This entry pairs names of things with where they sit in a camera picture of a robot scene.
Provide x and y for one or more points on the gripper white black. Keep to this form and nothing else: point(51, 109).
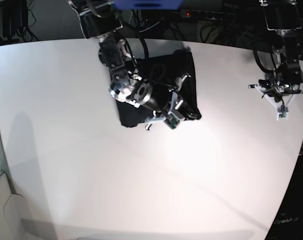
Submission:
point(277, 94)
point(171, 102)

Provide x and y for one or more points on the dark navy long-sleeve shirt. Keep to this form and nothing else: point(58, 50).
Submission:
point(158, 73)

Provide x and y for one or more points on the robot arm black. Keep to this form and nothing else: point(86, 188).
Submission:
point(271, 29)
point(129, 84)

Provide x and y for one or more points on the black OpenArm base box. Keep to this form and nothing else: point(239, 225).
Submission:
point(288, 223)

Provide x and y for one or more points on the blue box at top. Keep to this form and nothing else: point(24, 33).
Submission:
point(147, 4)

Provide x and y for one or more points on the black power adapter on floor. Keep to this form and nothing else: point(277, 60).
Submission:
point(9, 22)

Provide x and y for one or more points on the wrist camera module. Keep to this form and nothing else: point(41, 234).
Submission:
point(172, 121)
point(282, 113)

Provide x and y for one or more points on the black power strip red switch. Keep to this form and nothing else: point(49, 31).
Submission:
point(203, 15)

